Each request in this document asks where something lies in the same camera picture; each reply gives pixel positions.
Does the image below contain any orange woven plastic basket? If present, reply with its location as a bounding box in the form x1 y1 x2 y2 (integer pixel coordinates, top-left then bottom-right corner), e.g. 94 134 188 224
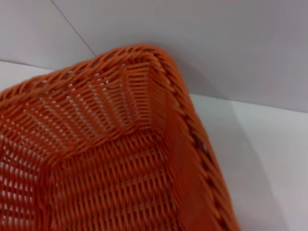
0 43 232 231

